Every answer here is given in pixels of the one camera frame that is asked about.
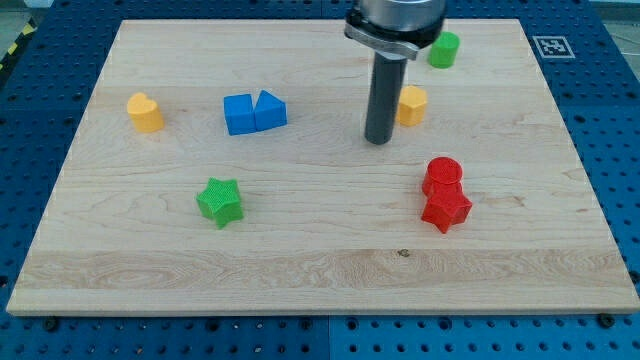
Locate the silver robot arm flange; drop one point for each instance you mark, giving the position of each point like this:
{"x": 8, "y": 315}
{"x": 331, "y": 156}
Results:
{"x": 396, "y": 29}

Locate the blue cube block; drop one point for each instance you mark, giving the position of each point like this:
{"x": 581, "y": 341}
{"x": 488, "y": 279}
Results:
{"x": 239, "y": 114}

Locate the blue triangle block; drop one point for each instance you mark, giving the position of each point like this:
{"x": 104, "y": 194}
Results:
{"x": 269, "y": 112}

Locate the wooden board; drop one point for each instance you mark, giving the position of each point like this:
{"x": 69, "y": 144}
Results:
{"x": 332, "y": 224}

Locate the green star block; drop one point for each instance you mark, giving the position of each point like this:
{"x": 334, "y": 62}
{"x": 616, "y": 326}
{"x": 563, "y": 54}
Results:
{"x": 220, "y": 201}

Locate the yellow hexagon block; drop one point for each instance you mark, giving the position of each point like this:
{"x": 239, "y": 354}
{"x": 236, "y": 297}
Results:
{"x": 411, "y": 106}

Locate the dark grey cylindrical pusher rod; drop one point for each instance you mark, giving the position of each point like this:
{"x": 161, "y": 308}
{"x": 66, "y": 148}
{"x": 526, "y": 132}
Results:
{"x": 385, "y": 88}

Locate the red cylinder block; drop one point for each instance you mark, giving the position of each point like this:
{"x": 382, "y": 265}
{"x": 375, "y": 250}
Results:
{"x": 442, "y": 173}

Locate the red star block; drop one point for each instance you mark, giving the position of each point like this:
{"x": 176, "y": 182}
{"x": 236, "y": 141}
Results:
{"x": 445, "y": 208}

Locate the green cylinder block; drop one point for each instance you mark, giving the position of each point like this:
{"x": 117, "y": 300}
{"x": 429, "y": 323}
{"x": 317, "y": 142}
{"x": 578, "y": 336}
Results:
{"x": 444, "y": 50}

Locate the yellow heart block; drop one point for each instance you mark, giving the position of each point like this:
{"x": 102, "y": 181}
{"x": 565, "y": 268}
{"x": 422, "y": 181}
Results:
{"x": 144, "y": 113}

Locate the white fiducial marker tag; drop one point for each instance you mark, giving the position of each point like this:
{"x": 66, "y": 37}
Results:
{"x": 553, "y": 47}

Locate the black bolt front left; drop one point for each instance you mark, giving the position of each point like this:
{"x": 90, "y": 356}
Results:
{"x": 50, "y": 324}

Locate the black bolt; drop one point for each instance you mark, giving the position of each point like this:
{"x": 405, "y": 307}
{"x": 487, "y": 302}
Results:
{"x": 50, "y": 324}
{"x": 606, "y": 320}

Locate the black bolt front right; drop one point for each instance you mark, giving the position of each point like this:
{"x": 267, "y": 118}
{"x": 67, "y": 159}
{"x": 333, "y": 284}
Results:
{"x": 606, "y": 320}

